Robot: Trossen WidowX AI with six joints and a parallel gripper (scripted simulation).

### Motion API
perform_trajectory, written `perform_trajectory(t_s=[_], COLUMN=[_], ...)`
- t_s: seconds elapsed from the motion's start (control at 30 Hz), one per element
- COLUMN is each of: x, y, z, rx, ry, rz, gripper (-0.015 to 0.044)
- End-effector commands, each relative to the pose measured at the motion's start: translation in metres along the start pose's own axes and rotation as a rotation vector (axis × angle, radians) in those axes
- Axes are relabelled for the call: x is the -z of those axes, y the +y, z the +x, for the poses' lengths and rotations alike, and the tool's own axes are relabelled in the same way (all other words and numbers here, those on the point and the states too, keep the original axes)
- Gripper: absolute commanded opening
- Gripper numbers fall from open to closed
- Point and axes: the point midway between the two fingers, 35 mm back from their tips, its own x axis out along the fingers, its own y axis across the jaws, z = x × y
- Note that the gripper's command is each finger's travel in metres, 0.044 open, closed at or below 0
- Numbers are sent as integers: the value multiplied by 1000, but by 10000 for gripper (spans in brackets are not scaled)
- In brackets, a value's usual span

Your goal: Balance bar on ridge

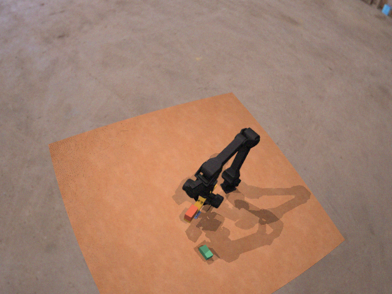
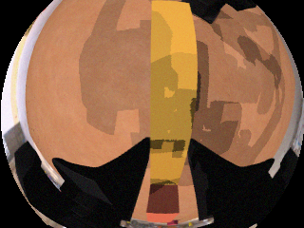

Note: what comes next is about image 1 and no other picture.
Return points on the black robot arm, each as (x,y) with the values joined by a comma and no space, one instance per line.
(212,168)

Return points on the green rectangular block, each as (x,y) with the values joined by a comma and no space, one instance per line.
(205,252)

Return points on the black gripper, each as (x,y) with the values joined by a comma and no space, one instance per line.
(214,200)

